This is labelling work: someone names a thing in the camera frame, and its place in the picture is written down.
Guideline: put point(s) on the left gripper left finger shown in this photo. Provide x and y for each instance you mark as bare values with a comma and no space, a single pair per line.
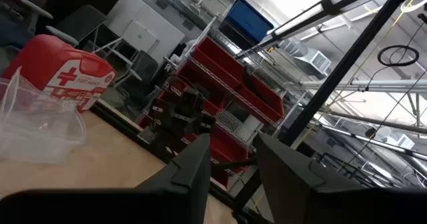
187,190

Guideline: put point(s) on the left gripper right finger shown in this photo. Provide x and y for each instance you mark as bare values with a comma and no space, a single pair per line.
293,190

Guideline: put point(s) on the clear zip plastic bag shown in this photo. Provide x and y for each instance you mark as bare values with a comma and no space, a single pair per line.
11,90

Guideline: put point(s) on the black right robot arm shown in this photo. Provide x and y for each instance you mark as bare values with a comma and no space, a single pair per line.
187,114

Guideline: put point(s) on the red storage bin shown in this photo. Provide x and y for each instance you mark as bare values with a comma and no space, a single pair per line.
213,107
227,147
263,99
217,60

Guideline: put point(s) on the white cabinet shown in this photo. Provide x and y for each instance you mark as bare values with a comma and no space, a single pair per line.
146,27

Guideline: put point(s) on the long LED light bar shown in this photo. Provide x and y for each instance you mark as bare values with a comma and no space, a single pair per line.
297,20

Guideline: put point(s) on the blue storage bin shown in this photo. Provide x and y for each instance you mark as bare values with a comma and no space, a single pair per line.
248,20

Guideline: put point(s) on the red first aid kit case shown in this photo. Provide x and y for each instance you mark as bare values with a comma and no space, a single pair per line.
43,60

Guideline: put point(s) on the grey office chair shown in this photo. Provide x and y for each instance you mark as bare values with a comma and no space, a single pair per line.
80,22

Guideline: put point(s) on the silver air duct with vent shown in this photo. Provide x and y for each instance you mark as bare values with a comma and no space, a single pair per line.
315,62

